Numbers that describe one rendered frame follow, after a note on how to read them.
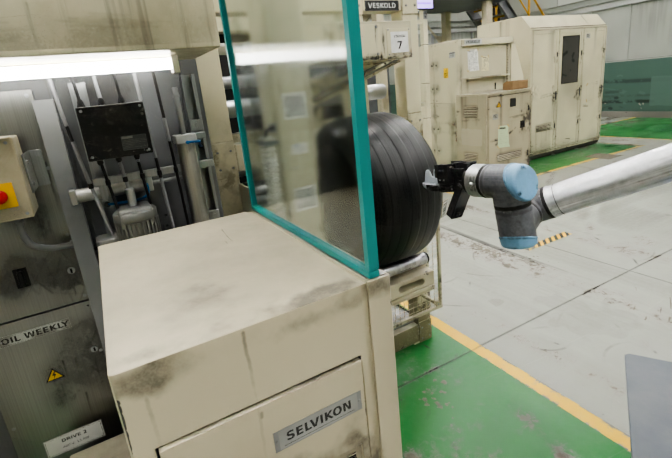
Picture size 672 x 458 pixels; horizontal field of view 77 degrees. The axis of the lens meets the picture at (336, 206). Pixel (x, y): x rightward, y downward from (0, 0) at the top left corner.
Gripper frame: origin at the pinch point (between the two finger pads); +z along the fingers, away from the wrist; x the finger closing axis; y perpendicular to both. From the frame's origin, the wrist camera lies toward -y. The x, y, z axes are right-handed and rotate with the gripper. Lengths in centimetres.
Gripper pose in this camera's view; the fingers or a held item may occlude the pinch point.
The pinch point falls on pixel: (426, 185)
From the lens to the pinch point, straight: 137.3
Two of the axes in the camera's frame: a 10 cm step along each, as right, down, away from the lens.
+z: -4.8, -0.7, 8.7
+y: -1.6, -9.7, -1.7
